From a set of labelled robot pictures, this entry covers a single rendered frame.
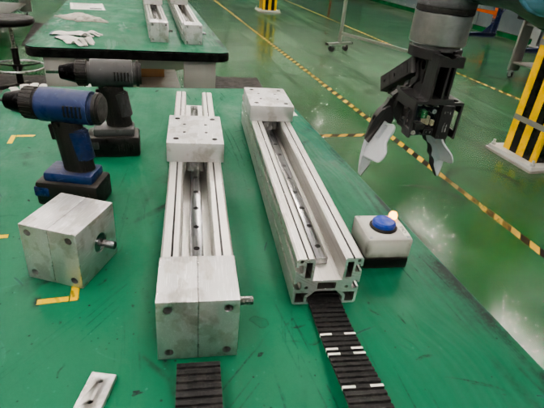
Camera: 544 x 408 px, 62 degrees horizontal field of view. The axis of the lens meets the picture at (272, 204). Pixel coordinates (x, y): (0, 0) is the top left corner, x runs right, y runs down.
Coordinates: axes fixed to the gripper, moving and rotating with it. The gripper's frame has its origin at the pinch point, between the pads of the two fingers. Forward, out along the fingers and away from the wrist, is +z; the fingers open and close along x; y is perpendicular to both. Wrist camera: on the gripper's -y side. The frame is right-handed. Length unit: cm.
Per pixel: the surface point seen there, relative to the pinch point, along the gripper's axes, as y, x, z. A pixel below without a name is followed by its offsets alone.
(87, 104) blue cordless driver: -17, -50, -4
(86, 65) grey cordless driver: -42, -55, -4
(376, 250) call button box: 4.1, -2.2, 12.7
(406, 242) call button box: 4.1, 2.8, 11.2
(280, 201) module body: -4.5, -17.7, 8.1
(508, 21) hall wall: -872, 634, 65
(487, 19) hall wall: -937, 627, 70
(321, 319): 16.5, -14.6, 15.5
